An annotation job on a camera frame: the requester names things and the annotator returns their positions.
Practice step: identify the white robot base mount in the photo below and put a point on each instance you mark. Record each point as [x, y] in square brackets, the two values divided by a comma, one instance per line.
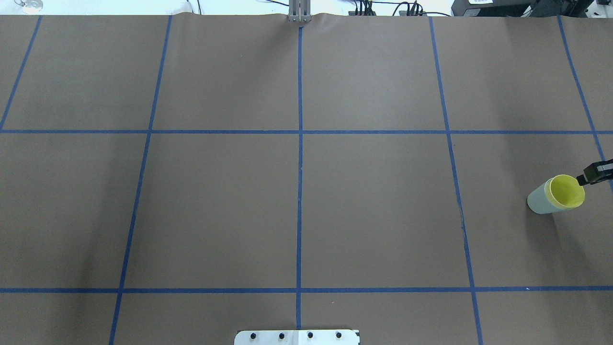
[298, 337]

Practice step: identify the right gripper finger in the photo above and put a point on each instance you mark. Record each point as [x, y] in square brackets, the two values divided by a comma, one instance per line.
[596, 173]

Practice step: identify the yellow plastic cup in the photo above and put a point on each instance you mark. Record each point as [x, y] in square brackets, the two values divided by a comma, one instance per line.
[565, 192]

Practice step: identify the light green plastic cup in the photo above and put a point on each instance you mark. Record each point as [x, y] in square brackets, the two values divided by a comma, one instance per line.
[541, 200]

